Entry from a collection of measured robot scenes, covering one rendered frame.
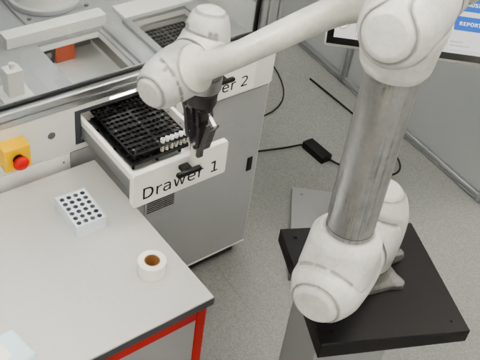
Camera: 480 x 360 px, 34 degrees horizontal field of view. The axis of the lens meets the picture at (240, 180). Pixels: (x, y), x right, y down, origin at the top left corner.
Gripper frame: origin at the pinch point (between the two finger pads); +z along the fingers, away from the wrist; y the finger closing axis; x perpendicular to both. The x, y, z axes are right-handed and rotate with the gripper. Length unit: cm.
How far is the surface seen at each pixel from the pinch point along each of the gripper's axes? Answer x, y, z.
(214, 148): -6.8, 1.2, 1.7
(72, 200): 27.8, 13.8, 14.2
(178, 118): -8.2, 19.8, 5.2
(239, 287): -40, 17, 94
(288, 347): -13, -34, 51
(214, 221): -35, 31, 69
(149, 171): 13.0, 1.2, 1.0
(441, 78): -164, 41, 55
